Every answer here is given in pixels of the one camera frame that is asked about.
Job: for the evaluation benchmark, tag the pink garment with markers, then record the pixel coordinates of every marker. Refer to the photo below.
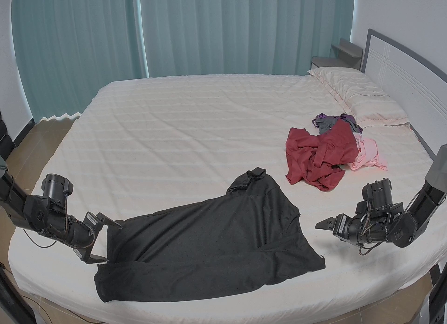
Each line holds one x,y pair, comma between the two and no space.
368,155

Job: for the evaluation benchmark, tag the bed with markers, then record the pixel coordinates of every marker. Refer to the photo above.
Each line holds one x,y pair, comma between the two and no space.
195,127

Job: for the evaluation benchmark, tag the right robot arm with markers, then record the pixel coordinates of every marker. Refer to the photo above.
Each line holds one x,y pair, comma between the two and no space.
405,224

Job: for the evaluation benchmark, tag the cream pillow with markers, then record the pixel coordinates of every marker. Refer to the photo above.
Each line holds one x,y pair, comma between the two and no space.
363,97

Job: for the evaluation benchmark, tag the blue-green curtain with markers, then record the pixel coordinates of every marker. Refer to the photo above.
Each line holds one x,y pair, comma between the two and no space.
76,36
244,18

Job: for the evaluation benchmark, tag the dark red garment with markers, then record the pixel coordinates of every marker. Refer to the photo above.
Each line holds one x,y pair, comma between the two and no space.
314,158

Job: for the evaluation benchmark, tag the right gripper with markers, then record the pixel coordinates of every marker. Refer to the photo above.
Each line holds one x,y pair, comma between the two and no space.
347,228

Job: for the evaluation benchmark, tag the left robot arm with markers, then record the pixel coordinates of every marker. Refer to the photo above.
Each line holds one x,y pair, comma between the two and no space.
35,210

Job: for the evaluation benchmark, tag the grey purple garment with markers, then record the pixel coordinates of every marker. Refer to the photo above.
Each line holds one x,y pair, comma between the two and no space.
326,122

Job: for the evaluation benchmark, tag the grey bedside table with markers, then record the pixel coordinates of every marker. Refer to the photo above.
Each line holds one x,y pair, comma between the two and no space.
333,61

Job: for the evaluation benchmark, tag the black T-shirt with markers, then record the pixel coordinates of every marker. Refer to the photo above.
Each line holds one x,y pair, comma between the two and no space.
195,245

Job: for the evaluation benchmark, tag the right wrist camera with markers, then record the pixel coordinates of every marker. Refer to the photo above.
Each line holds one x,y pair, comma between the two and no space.
361,209

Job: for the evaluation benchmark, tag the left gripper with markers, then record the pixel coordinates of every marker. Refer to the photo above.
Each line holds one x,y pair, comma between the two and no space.
82,235

